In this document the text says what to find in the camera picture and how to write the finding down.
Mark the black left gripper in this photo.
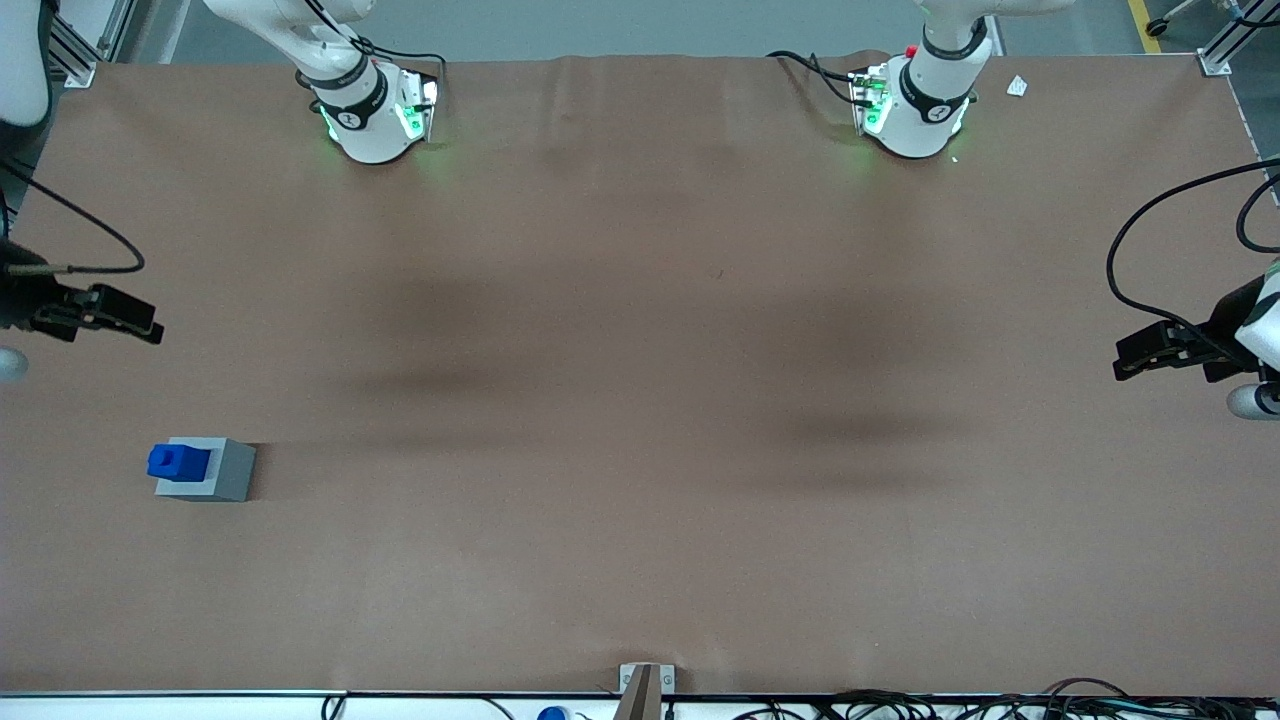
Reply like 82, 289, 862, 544
1112, 275, 1269, 384

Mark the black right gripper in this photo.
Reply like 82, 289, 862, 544
0, 235, 166, 347

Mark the small blue plastic block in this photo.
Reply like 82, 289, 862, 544
147, 443, 213, 484

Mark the gray square base with hole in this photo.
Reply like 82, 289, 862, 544
155, 437, 257, 503

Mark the wheeled stand leg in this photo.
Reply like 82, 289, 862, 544
1145, 0, 1241, 39

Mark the brown table mat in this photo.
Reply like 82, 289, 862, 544
0, 50, 1280, 697

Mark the long black left wrist cable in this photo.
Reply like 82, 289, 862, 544
1106, 158, 1280, 351

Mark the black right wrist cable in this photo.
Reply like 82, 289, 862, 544
0, 158, 147, 277

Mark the short black looped cable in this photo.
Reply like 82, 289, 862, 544
1236, 172, 1280, 254

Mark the black right arm base cable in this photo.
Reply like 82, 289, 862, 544
300, 0, 448, 76

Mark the black arm base cable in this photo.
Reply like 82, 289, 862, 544
300, 0, 448, 76
767, 50, 871, 109

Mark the black cable tangle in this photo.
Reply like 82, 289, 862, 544
730, 677, 1280, 720

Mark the black left arm base cable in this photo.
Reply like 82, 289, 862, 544
767, 50, 871, 109

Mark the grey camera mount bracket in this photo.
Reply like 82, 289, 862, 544
618, 662, 676, 720

